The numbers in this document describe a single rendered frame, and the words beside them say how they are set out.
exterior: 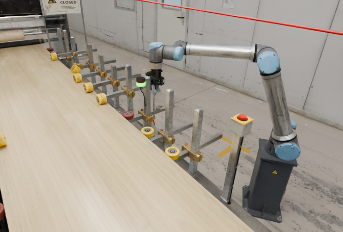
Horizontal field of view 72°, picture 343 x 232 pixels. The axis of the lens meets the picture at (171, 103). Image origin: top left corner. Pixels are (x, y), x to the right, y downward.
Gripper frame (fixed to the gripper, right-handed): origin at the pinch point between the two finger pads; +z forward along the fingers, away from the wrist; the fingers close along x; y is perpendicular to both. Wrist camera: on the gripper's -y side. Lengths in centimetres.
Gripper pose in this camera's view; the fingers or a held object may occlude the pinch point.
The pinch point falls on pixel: (154, 93)
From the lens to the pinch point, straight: 171.6
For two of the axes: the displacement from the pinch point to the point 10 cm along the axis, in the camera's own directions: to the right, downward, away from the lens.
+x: 7.8, -2.7, 5.6
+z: -0.3, 8.8, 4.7
